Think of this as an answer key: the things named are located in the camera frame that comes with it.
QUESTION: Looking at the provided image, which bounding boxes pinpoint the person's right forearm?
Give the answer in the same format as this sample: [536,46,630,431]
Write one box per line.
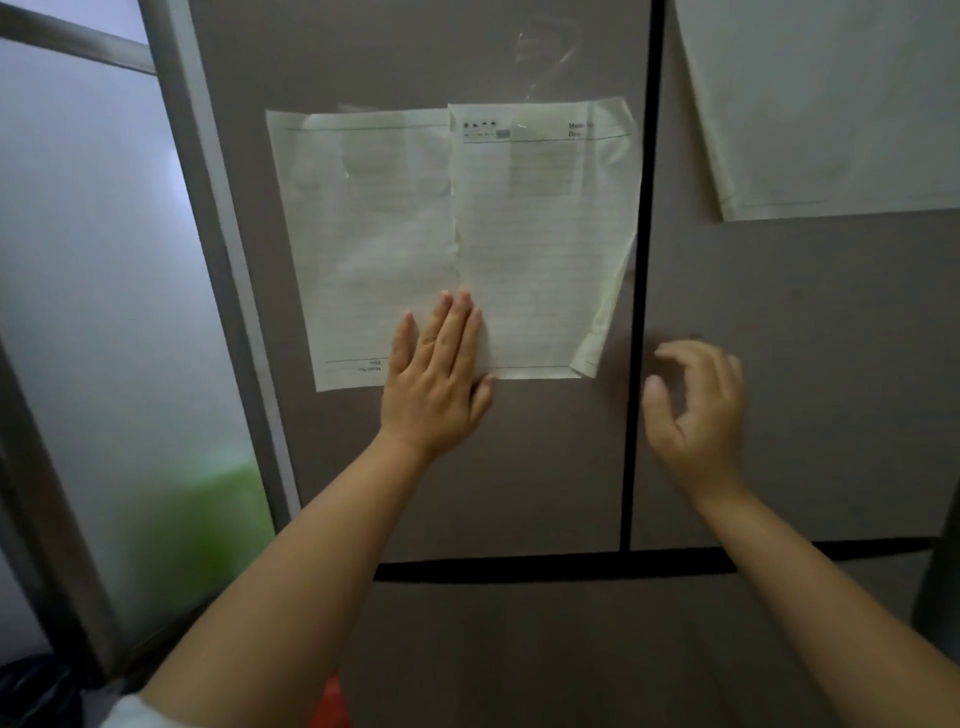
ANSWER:
[691,480,960,728]

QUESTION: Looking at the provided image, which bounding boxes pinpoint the frosted glass window metal frame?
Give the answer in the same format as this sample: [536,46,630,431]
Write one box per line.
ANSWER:
[0,0,280,680]

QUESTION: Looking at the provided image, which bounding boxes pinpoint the lined paper sheet torn edge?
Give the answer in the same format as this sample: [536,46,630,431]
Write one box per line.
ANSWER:
[265,108,462,393]

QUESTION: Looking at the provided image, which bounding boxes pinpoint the white shirt sleeve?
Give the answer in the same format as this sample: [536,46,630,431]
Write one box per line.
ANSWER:
[99,693,192,728]

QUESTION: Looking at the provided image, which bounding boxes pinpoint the lined paper sheet curled corner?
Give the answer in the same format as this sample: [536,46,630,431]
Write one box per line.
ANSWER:
[447,95,645,381]

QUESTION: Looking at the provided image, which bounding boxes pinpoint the black plastic bag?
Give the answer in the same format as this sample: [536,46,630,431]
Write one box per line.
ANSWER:
[0,652,87,728]

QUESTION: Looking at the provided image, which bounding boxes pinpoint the person's left hand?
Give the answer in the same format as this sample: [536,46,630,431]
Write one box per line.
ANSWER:
[379,290,498,462]

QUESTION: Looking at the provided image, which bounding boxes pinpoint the red object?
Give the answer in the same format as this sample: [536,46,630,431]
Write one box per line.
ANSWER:
[321,669,355,728]

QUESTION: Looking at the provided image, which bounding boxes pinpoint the grey refrigerator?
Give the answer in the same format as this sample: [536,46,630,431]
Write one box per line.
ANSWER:
[138,0,960,728]

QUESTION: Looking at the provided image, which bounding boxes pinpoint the person's left forearm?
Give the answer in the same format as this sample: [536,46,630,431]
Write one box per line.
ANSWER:
[138,429,435,728]

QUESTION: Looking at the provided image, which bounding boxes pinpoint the clear adhesive tape strip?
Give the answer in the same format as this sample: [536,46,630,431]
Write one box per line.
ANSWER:
[513,15,585,103]

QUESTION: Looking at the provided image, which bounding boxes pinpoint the large blank paper sheet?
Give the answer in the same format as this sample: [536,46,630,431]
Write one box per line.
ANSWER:
[672,0,960,223]

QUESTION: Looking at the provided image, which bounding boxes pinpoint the person's right hand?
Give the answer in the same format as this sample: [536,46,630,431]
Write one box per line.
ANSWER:
[641,339,750,508]

